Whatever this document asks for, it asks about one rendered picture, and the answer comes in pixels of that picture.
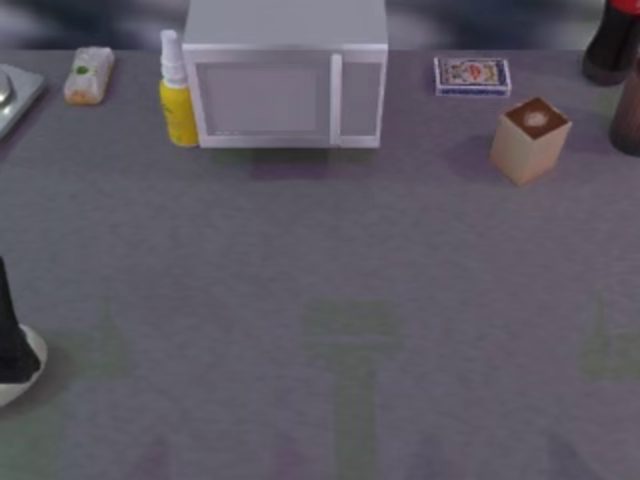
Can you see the dark brown bottle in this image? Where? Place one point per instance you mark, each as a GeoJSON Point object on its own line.
{"type": "Point", "coordinates": [627, 117]}

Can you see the dark cola bottle red label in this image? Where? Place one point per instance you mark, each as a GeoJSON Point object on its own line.
{"type": "Point", "coordinates": [611, 42]}

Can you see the blue playing card box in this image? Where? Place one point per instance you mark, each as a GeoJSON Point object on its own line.
{"type": "Point", "coordinates": [472, 76]}

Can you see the tan square box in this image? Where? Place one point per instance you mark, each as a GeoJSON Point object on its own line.
{"type": "Point", "coordinates": [530, 142]}

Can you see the yellow spray bottle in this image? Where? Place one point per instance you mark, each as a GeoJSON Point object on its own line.
{"type": "Point", "coordinates": [178, 112]}

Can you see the wrapped bread loaf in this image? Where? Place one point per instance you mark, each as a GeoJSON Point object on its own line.
{"type": "Point", "coordinates": [89, 76]}

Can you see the gray microwave oven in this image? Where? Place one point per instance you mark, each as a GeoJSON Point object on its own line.
{"type": "Point", "coordinates": [280, 95]}

